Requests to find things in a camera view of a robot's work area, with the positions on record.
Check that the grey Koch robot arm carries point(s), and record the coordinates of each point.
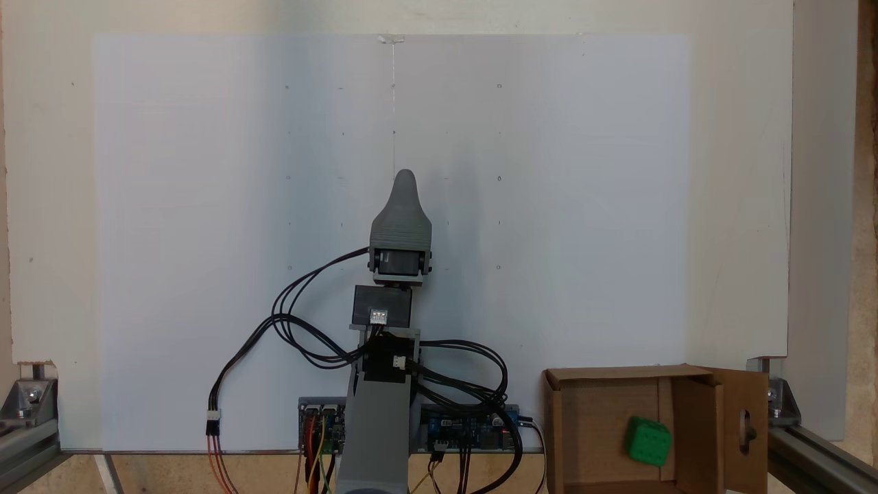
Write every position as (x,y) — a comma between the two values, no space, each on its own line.
(374,425)

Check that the metal corner bracket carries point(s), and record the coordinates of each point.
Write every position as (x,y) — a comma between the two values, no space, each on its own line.
(31,398)
(783,401)

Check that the open cardboard box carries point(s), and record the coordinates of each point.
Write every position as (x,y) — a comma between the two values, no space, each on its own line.
(590,412)

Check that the aluminium frame post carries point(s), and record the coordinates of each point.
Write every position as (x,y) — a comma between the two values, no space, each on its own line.
(24,446)
(823,460)

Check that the blue power circuit board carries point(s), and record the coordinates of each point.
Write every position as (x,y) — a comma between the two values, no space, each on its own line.
(449,431)

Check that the large white paper sheet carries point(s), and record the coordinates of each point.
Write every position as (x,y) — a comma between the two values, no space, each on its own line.
(171,206)

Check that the green dice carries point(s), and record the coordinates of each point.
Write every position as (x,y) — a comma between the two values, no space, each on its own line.
(648,442)

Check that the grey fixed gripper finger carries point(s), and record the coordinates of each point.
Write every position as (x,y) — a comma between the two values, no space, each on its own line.
(402,219)

